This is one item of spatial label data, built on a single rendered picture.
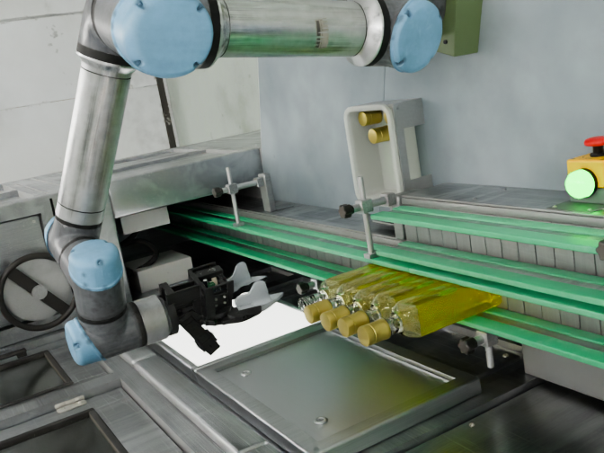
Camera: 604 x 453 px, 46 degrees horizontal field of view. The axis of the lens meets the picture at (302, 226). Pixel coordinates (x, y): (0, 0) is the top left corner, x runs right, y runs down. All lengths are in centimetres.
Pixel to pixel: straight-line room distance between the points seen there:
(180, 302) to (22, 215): 93
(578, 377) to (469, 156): 49
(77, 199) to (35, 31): 376
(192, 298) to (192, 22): 46
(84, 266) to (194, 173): 113
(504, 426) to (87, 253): 70
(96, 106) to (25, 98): 372
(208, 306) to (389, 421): 34
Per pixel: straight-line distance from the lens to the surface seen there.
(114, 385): 165
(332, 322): 126
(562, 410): 126
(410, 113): 155
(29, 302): 208
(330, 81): 184
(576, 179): 118
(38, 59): 488
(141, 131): 500
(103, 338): 115
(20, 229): 207
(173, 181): 215
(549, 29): 131
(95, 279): 109
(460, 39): 139
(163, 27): 95
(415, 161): 156
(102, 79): 112
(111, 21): 98
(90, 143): 114
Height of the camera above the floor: 174
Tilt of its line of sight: 28 degrees down
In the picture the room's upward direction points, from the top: 106 degrees counter-clockwise
